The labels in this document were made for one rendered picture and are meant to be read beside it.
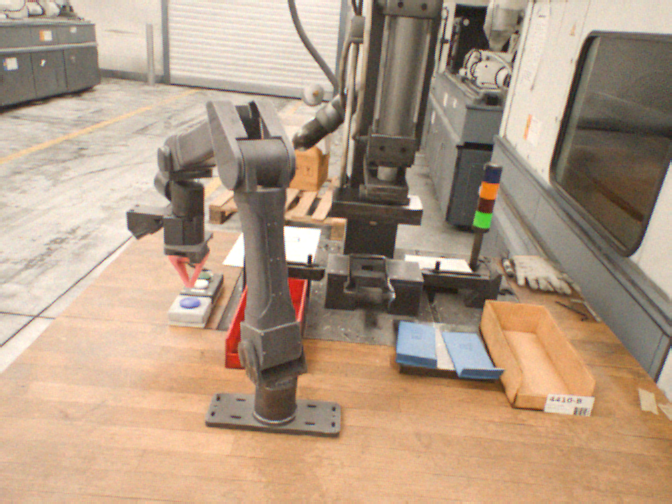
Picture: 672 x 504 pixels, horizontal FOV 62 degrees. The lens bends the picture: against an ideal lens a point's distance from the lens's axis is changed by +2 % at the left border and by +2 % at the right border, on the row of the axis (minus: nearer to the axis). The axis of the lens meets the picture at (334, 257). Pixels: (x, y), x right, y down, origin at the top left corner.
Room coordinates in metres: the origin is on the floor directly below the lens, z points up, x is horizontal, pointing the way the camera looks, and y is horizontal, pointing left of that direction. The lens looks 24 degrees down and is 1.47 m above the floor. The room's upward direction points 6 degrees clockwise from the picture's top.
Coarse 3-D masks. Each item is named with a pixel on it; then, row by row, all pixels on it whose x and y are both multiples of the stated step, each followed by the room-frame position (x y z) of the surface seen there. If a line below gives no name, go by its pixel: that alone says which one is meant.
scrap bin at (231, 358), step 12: (300, 288) 1.02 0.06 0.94; (240, 300) 0.91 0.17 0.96; (300, 300) 1.02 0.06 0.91; (240, 312) 0.89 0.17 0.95; (300, 312) 0.89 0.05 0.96; (300, 324) 0.88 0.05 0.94; (228, 336) 0.78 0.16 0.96; (240, 336) 0.87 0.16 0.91; (228, 348) 0.78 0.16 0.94; (228, 360) 0.78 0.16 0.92
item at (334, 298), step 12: (336, 288) 1.02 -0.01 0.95; (396, 288) 1.02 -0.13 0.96; (408, 288) 1.02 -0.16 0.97; (420, 288) 1.02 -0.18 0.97; (324, 300) 1.02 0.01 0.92; (336, 300) 1.02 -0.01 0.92; (348, 300) 1.02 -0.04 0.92; (396, 300) 1.02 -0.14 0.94; (408, 300) 1.02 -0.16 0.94; (420, 300) 1.02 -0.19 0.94; (396, 312) 1.02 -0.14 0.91; (408, 312) 1.02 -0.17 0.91
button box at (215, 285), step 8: (192, 264) 1.15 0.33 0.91; (192, 272) 1.07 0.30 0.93; (208, 272) 1.08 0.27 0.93; (216, 280) 1.04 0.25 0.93; (184, 288) 0.99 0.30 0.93; (192, 288) 0.99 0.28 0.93; (200, 288) 0.99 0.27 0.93; (208, 288) 1.00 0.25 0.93; (216, 288) 1.01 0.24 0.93; (200, 296) 0.97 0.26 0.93; (208, 296) 0.97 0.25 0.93; (216, 296) 1.01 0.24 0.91
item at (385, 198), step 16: (368, 160) 1.20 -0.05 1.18; (368, 176) 1.06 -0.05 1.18; (384, 176) 1.05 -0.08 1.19; (400, 176) 1.09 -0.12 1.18; (336, 192) 1.07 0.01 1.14; (352, 192) 1.08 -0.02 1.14; (368, 192) 1.01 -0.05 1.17; (384, 192) 1.01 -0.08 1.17; (400, 192) 1.01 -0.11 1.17; (336, 208) 1.02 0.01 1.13; (352, 208) 1.02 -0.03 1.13; (368, 208) 1.02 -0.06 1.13; (384, 208) 1.02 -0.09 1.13; (400, 208) 1.02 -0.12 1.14; (416, 208) 1.02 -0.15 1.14; (400, 224) 1.02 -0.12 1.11; (416, 224) 1.02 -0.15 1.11
